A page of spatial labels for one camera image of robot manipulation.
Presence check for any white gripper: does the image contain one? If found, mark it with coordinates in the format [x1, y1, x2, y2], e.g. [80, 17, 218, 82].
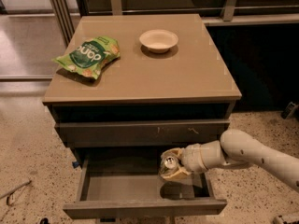
[161, 144, 207, 181]

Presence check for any silver green 7up can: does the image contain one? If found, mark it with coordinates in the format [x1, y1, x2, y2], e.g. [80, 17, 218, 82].
[159, 155, 179, 175]

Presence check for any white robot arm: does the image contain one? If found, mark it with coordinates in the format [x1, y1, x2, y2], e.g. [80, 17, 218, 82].
[159, 129, 299, 192]

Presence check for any closed grey top drawer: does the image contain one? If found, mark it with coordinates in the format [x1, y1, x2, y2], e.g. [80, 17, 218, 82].
[55, 119, 230, 148]

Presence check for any open middle drawer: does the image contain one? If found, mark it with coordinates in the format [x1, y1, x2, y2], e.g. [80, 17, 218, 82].
[64, 147, 227, 219]

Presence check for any grey drawer cabinet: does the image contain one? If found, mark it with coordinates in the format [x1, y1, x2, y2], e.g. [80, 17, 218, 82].
[42, 13, 243, 224]

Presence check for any blue cabinet caster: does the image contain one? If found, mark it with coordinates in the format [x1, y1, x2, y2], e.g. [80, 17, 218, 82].
[72, 161, 79, 169]

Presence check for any white paper bowl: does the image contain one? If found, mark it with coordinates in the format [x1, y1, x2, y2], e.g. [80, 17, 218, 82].
[139, 29, 178, 54]

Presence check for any green chip bag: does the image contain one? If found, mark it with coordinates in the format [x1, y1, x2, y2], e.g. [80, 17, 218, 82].
[53, 36, 121, 79]

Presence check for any dark object by wall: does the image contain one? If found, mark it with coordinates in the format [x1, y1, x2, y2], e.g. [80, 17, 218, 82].
[281, 102, 299, 119]

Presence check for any grey cable on floor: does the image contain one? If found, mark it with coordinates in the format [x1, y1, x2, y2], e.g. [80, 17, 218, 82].
[0, 179, 33, 207]

